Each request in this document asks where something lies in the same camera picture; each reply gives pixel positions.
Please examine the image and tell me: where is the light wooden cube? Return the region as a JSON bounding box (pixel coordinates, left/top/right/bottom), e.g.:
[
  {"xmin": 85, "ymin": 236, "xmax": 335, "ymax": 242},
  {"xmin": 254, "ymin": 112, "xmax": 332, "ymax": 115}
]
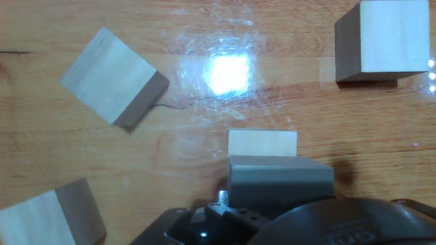
[
  {"xmin": 226, "ymin": 155, "xmax": 336, "ymax": 218},
  {"xmin": 59, "ymin": 26, "xmax": 170, "ymax": 129},
  {"xmin": 334, "ymin": 0, "xmax": 431, "ymax": 83},
  {"xmin": 227, "ymin": 128, "xmax": 298, "ymax": 158},
  {"xmin": 0, "ymin": 178, "xmax": 108, "ymax": 245}
]

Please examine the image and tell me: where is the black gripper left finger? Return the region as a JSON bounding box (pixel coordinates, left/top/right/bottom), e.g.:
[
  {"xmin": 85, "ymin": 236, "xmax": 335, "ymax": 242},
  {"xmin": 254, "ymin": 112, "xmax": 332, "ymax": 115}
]
[{"xmin": 129, "ymin": 189, "xmax": 273, "ymax": 245}]

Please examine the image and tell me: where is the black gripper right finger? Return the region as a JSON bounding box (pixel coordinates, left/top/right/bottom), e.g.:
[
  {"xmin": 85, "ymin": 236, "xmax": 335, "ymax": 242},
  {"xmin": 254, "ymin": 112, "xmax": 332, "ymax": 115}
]
[{"xmin": 391, "ymin": 198, "xmax": 436, "ymax": 221}]

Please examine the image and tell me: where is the glossy brown wooden board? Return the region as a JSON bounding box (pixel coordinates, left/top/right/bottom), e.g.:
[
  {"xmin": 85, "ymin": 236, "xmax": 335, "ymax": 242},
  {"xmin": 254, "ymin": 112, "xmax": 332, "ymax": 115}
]
[{"xmin": 0, "ymin": 0, "xmax": 436, "ymax": 245}]

